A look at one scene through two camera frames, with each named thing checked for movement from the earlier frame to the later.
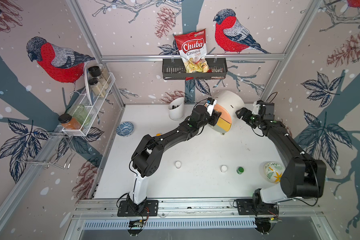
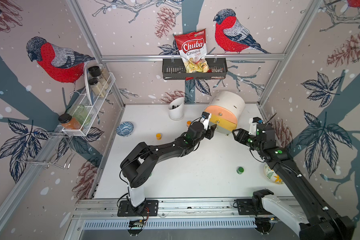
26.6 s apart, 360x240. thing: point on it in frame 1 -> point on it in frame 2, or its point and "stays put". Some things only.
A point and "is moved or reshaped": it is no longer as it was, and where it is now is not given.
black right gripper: (247, 112) -> (242, 133)
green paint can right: (240, 170) stays put
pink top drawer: (225, 115) is moved or reshaped
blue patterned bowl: (125, 129) stays put
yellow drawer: (224, 124) is moved or reshaped
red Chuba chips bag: (192, 47) stays put
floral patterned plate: (273, 172) stays put
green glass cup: (81, 115) stays put
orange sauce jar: (68, 122) stays put
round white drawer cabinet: (229, 104) stays put
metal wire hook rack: (50, 149) stays put
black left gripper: (214, 117) -> (210, 132)
